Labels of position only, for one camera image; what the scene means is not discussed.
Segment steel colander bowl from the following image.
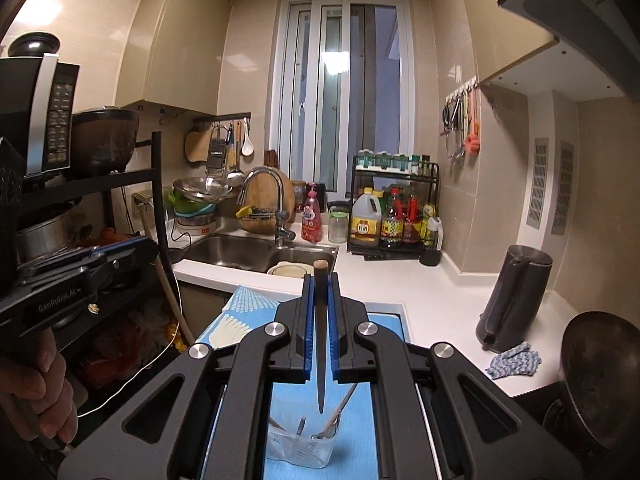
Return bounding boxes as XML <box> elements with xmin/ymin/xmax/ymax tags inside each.
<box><xmin>172</xmin><ymin>176</ymin><xmax>236</xmax><ymax>204</ymax></box>

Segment range hood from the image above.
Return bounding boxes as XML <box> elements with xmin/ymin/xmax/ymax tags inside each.
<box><xmin>465</xmin><ymin>0</ymin><xmax>639</xmax><ymax>102</ymax></box>

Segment wooden chopstick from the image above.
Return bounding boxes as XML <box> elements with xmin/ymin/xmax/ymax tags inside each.
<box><xmin>312</xmin><ymin>384</ymin><xmax>358</xmax><ymax>440</ymax></box>

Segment fork with beige handle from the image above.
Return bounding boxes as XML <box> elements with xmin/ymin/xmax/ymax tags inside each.
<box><xmin>314</xmin><ymin>259</ymin><xmax>329</xmax><ymax>414</ymax></box>

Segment window frame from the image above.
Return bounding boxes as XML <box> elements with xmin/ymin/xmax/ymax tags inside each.
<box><xmin>268</xmin><ymin>0</ymin><xmax>416</xmax><ymax>200</ymax></box>

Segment hanging utensils on hooks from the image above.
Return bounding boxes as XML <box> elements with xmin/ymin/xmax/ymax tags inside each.
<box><xmin>440</xmin><ymin>76</ymin><xmax>480</xmax><ymax>165</ymax></box>

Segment left hand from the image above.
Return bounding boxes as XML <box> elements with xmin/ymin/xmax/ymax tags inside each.
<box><xmin>1</xmin><ymin>328</ymin><xmax>78</xmax><ymax>444</ymax></box>

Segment glass jar green lid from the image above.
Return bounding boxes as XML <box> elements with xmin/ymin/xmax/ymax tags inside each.
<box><xmin>328</xmin><ymin>209</ymin><xmax>349</xmax><ymax>244</ymax></box>

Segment blue patterned table mat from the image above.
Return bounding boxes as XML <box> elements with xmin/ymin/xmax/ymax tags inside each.
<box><xmin>196</xmin><ymin>287</ymin><xmax>378</xmax><ymax>479</ymax></box>

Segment steel stock pot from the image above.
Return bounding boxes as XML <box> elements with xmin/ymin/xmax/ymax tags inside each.
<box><xmin>16</xmin><ymin>212</ymin><xmax>70</xmax><ymax>263</ymax></box>

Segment dark bowl on shelf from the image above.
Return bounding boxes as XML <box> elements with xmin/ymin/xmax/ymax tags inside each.
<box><xmin>70</xmin><ymin>106</ymin><xmax>139</xmax><ymax>176</ymax></box>

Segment hanging metal grater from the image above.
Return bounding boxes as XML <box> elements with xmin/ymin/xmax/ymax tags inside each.
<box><xmin>206</xmin><ymin>122</ymin><xmax>227</xmax><ymax>172</ymax></box>

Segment red sauce bottle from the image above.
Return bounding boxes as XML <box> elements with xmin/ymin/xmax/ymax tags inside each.
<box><xmin>402</xmin><ymin>195</ymin><xmax>421</xmax><ymax>245</ymax></box>

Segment black spice rack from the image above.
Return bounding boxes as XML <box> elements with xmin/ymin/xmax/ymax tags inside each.
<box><xmin>347</xmin><ymin>150</ymin><xmax>444</xmax><ymax>266</ymax></box>

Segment blue checked dish cloth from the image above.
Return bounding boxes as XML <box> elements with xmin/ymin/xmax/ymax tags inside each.
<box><xmin>486</xmin><ymin>341</ymin><xmax>542</xmax><ymax>380</ymax></box>

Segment clear plastic utensil container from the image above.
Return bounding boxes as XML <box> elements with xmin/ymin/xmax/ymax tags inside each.
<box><xmin>266</xmin><ymin>384</ymin><xmax>357</xmax><ymax>469</ymax></box>

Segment white plate in sink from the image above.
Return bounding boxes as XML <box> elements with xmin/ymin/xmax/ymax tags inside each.
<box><xmin>267</xmin><ymin>261</ymin><xmax>314</xmax><ymax>278</ymax></box>

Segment black electric kettle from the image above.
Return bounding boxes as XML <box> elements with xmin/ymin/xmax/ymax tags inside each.
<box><xmin>475</xmin><ymin>245</ymin><xmax>553</xmax><ymax>353</ymax></box>

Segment black wok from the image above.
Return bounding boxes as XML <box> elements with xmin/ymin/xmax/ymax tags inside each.
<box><xmin>560</xmin><ymin>311</ymin><xmax>639</xmax><ymax>451</ymax></box>

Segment stainless steel sink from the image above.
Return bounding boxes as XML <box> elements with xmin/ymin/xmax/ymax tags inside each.
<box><xmin>183</xmin><ymin>234</ymin><xmax>337</xmax><ymax>273</ymax></box>

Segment dark soy sauce bottle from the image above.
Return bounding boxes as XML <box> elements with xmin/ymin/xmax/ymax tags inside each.
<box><xmin>380</xmin><ymin>188</ymin><xmax>404</xmax><ymax>248</ymax></box>

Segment large oil jug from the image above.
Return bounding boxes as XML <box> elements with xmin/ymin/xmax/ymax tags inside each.
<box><xmin>349</xmin><ymin>188</ymin><xmax>382</xmax><ymax>247</ymax></box>

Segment black metal shelf rack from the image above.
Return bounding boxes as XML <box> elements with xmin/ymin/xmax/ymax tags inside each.
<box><xmin>0</xmin><ymin>130</ymin><xmax>181</xmax><ymax>351</ymax></box>

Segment wooden cutting board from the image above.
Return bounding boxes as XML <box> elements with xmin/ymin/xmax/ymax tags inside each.
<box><xmin>240</xmin><ymin>168</ymin><xmax>295</xmax><ymax>235</ymax></box>

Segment black pot lid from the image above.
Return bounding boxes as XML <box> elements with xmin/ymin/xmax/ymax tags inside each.
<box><xmin>8</xmin><ymin>32</ymin><xmax>61</xmax><ymax>56</ymax></box>

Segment white ceramic spoon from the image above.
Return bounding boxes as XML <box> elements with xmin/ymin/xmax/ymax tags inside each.
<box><xmin>269</xmin><ymin>416</ymin><xmax>308</xmax><ymax>439</ymax></box>

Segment chrome kitchen faucet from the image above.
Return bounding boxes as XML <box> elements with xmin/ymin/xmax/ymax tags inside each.
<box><xmin>235</xmin><ymin>166</ymin><xmax>296</xmax><ymax>247</ymax></box>

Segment black microwave oven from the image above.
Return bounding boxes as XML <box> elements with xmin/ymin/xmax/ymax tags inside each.
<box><xmin>1</xmin><ymin>53</ymin><xmax>79</xmax><ymax>178</ymax></box>

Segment yellow oil bottle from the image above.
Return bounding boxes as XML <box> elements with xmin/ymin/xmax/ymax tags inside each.
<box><xmin>420</xmin><ymin>204</ymin><xmax>444</xmax><ymax>250</ymax></box>

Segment hanging white ladle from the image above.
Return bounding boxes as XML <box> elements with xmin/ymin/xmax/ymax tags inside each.
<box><xmin>241</xmin><ymin>117</ymin><xmax>255</xmax><ymax>158</ymax></box>

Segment white cable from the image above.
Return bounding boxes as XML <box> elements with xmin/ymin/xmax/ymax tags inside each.
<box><xmin>77</xmin><ymin>186</ymin><xmax>182</xmax><ymax>418</ymax></box>

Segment green plastic basin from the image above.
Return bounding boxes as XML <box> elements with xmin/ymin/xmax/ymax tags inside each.
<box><xmin>166</xmin><ymin>191</ymin><xmax>216</xmax><ymax>218</ymax></box>

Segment pink dish soap bottle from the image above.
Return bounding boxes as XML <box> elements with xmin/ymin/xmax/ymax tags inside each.
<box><xmin>302</xmin><ymin>183</ymin><xmax>322</xmax><ymax>243</ymax></box>

